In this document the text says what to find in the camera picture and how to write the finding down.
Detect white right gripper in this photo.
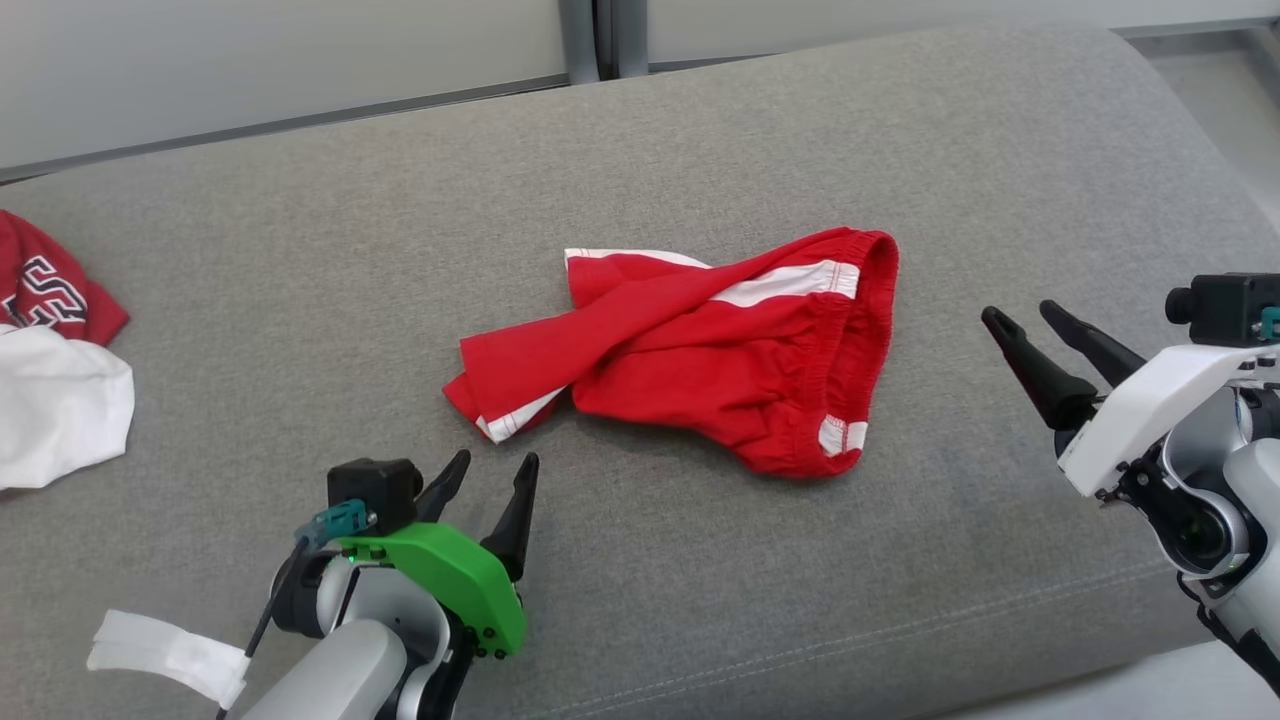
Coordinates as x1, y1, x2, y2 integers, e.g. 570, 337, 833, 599
981, 300, 1271, 498

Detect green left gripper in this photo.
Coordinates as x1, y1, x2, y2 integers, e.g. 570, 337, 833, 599
335, 449, 540, 658

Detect red shorts with white stripes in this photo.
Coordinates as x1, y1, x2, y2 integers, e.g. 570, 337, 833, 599
443, 227, 899, 478

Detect red shirt with white sleeves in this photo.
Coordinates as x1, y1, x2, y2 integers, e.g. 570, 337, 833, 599
0, 208, 136, 491

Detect white tape strip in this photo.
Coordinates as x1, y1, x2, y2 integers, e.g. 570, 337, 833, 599
86, 609, 251, 711

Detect teal left camera connector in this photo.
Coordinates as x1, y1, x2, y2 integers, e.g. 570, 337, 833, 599
308, 500, 376, 549

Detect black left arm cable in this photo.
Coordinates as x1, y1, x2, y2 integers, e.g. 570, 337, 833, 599
215, 535, 311, 720

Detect grey double partition post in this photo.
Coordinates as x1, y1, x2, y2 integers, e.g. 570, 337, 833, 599
560, 0, 649, 83

